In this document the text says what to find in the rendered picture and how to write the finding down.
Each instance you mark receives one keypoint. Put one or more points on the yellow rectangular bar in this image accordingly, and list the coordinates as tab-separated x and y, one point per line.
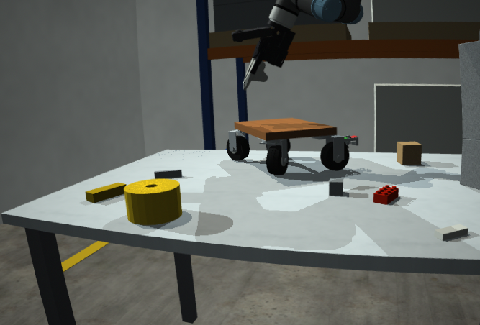
105	192

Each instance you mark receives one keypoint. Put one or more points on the brown cardboard box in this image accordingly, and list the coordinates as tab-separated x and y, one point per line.
409	153

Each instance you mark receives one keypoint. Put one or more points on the red toy brick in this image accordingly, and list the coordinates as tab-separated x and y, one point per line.
386	194

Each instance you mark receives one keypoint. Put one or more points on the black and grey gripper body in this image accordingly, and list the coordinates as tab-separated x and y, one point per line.
276	45

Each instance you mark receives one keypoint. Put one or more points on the yellow cylinder with center hole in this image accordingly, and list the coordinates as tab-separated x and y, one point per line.
156	205

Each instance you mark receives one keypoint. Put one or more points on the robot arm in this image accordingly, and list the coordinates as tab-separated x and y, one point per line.
325	10

